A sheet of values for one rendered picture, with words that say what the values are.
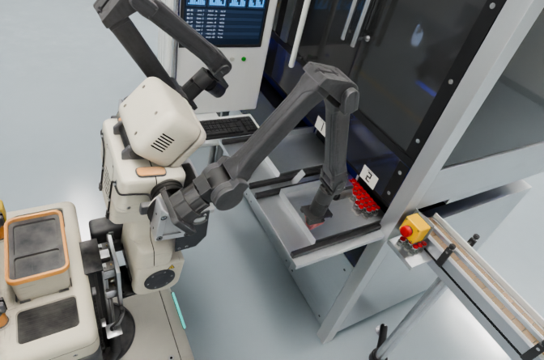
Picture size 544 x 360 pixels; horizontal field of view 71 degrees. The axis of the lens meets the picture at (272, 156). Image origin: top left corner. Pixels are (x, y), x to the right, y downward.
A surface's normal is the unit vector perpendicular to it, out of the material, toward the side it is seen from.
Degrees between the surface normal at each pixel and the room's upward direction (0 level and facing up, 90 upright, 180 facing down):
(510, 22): 90
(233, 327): 0
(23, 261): 0
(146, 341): 0
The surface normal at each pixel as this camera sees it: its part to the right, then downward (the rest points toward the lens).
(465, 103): -0.87, 0.15
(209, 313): 0.20, -0.76
